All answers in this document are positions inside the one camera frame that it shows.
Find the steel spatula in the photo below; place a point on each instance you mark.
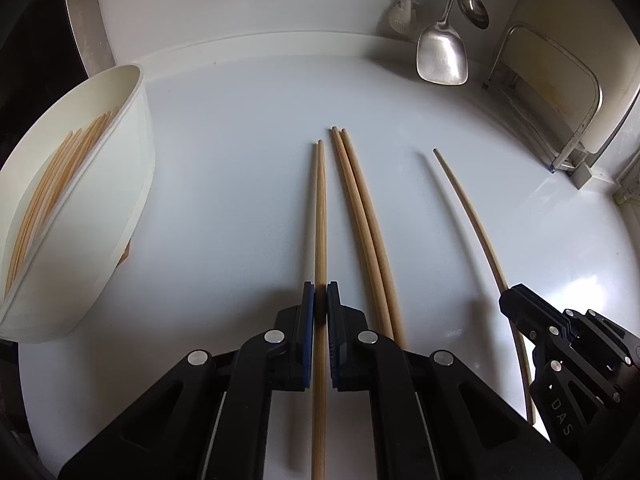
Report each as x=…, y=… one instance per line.
x=442, y=57

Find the pale cutting board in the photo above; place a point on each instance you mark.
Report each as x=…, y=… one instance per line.
x=550, y=75

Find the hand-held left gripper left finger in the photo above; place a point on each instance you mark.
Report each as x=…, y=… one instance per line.
x=308, y=335

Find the bunch of wooden chopsticks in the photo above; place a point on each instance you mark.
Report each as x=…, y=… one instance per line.
x=55, y=180

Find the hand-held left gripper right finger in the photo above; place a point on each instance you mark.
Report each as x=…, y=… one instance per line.
x=333, y=335

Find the long wooden chopstick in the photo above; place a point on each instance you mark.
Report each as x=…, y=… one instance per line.
x=474, y=220
x=370, y=230
x=323, y=220
x=357, y=230

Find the white plastic container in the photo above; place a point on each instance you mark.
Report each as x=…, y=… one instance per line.
x=100, y=240

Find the small brown wooden piece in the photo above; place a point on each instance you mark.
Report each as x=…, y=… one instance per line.
x=125, y=255

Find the small grey block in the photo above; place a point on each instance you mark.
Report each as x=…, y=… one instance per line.
x=584, y=176

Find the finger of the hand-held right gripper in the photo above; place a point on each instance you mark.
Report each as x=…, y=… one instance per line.
x=535, y=327
x=580, y=325

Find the metal rack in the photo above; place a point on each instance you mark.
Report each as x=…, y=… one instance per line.
x=592, y=105

